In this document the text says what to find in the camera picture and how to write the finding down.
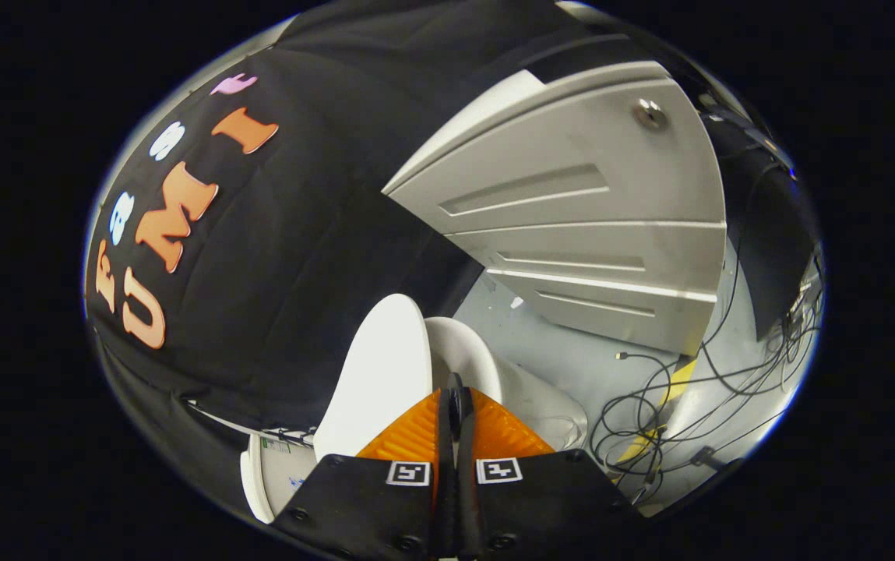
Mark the round metal cabinet knob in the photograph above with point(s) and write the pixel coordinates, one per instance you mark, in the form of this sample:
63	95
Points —
650	114

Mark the black backdrop cloth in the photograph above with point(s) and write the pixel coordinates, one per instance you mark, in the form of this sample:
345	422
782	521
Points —
299	234

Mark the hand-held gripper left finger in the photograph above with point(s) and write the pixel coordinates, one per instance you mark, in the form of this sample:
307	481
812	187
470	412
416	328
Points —
369	506

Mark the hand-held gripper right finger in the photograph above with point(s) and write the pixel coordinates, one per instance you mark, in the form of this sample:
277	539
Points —
548	506

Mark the white drawer cabinet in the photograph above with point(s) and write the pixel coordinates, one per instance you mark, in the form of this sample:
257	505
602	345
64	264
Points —
572	179

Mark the yellow black floor tape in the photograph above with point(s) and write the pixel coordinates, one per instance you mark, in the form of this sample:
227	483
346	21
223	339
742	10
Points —
681	378

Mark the white toilet lid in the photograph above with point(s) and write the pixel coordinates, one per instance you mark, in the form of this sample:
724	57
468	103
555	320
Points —
377	374

